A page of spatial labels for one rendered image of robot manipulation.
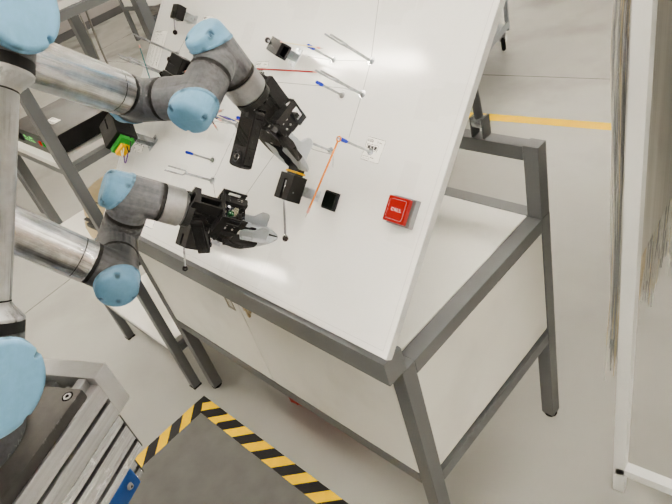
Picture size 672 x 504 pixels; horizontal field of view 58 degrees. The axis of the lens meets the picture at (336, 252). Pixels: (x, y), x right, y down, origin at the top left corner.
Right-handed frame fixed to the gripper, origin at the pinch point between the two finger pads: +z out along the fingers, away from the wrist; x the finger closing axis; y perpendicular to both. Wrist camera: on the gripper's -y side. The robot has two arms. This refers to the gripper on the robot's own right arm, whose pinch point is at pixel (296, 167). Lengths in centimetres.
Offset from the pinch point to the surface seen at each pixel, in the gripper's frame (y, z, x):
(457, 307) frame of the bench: -3.8, 33.8, -31.1
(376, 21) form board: 34.4, -8.3, -2.4
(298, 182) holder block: -2.6, 1.1, -2.1
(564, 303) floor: 47, 138, -11
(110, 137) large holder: -10, -3, 67
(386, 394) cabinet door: -27, 37, -26
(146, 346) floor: -58, 103, 131
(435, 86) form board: 23.9, -3.3, -22.7
